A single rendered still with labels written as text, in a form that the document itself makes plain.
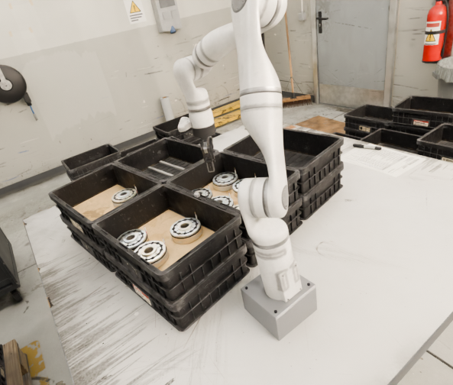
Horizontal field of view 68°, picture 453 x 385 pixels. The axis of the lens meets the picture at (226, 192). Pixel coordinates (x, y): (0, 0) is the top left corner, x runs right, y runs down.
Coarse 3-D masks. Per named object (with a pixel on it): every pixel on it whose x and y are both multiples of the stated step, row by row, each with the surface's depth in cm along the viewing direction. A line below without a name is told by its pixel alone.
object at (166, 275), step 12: (180, 192) 115; (132, 204) 115; (108, 216) 110; (240, 216) 97; (96, 228) 105; (228, 228) 94; (108, 240) 99; (204, 240) 90; (216, 240) 92; (132, 252) 91; (192, 252) 87; (204, 252) 90; (144, 264) 86; (180, 264) 84; (156, 276) 83; (168, 276) 83
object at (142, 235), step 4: (128, 232) 113; (132, 232) 112; (136, 232) 111; (140, 232) 111; (144, 232) 110; (120, 236) 111; (124, 236) 111; (140, 236) 109; (144, 236) 109; (120, 240) 110; (136, 240) 108; (140, 240) 108; (144, 240) 108; (128, 244) 106; (132, 244) 106; (136, 244) 106; (140, 244) 106; (132, 248) 105
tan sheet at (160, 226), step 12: (168, 216) 122; (180, 216) 121; (156, 228) 117; (168, 228) 116; (204, 228) 112; (156, 240) 111; (168, 240) 110; (168, 252) 105; (180, 252) 104; (168, 264) 100
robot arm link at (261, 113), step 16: (256, 96) 69; (272, 96) 70; (256, 112) 70; (272, 112) 70; (256, 128) 71; (272, 128) 70; (272, 144) 70; (272, 160) 71; (272, 176) 71; (272, 192) 71; (272, 208) 71
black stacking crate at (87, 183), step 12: (108, 168) 149; (84, 180) 142; (96, 180) 146; (108, 180) 150; (120, 180) 151; (132, 180) 140; (144, 180) 132; (60, 192) 137; (72, 192) 140; (84, 192) 144; (96, 192) 148; (72, 204) 141; (60, 216) 138; (72, 216) 126; (84, 228) 118; (96, 240) 115
